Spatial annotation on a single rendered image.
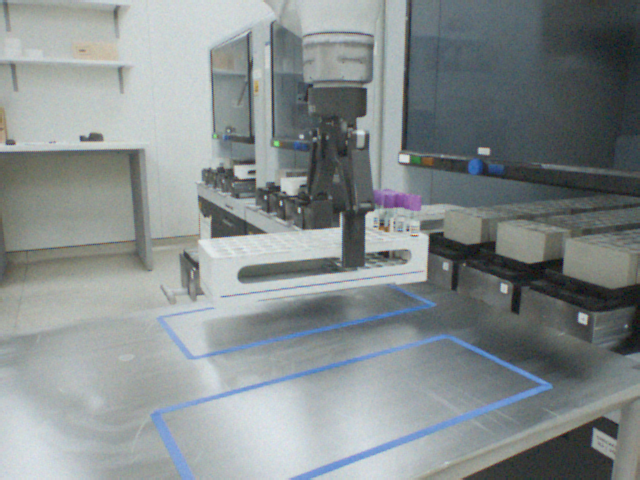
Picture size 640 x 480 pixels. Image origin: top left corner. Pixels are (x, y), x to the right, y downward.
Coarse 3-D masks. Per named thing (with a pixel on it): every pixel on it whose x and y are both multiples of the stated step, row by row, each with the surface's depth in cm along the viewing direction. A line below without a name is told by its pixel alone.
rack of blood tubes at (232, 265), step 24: (216, 240) 71; (240, 240) 71; (264, 240) 71; (288, 240) 71; (312, 240) 70; (336, 240) 72; (384, 240) 70; (408, 240) 71; (216, 264) 62; (240, 264) 63; (264, 264) 75; (288, 264) 76; (312, 264) 78; (336, 264) 73; (384, 264) 73; (408, 264) 72; (216, 288) 63; (240, 288) 64; (264, 288) 65; (312, 288) 68; (336, 288) 69
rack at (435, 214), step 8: (424, 208) 126; (432, 208) 125; (440, 208) 126; (448, 208) 125; (456, 208) 126; (368, 216) 115; (424, 216) 117; (432, 216) 118; (440, 216) 119; (368, 224) 111; (424, 224) 126; (432, 224) 126; (440, 224) 126; (424, 232) 118
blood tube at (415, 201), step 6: (414, 198) 72; (420, 198) 72; (414, 204) 72; (420, 204) 72; (414, 210) 72; (420, 210) 72; (414, 216) 72; (414, 222) 72; (414, 228) 72; (414, 234) 73; (408, 258) 74
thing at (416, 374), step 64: (128, 320) 68; (192, 320) 68; (256, 320) 68; (320, 320) 68; (384, 320) 68; (448, 320) 68; (512, 320) 68; (0, 384) 52; (64, 384) 52; (128, 384) 52; (192, 384) 52; (256, 384) 52; (320, 384) 52; (384, 384) 52; (448, 384) 52; (512, 384) 52; (576, 384) 52; (0, 448) 42; (64, 448) 42; (128, 448) 42; (192, 448) 42; (256, 448) 42; (320, 448) 42; (384, 448) 42; (448, 448) 42; (512, 448) 44
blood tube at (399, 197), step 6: (396, 198) 75; (402, 198) 74; (396, 204) 75; (402, 204) 75; (396, 210) 75; (402, 210) 75; (396, 216) 75; (402, 216) 75; (396, 222) 76; (402, 222) 75; (396, 228) 76; (402, 228) 76; (396, 252) 77
